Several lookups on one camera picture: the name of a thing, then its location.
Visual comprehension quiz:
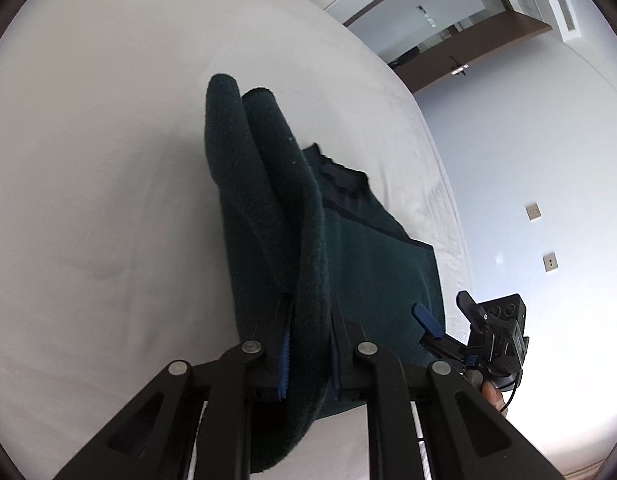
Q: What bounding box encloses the white bed sheet mattress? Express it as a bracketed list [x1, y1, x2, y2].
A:
[0, 0, 471, 479]

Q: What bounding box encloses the right hand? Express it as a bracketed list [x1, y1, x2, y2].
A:
[481, 382, 508, 416]

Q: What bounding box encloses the beige wall socket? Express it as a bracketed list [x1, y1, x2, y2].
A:
[525, 203, 541, 221]
[543, 252, 559, 272]

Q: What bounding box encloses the brown wooden door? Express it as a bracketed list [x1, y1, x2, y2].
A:
[339, 0, 555, 96]

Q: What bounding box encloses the silver door handle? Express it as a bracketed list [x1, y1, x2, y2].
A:
[450, 58, 470, 77]

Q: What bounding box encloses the black cable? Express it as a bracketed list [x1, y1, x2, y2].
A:
[495, 366, 525, 413]

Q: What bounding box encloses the dark green knit sweater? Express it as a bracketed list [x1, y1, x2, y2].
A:
[205, 74, 445, 474]

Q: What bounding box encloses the upper beige wall socket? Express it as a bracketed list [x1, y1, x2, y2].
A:
[525, 203, 541, 221]

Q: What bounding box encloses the lower beige wall socket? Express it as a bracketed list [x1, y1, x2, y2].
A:
[543, 252, 559, 272]

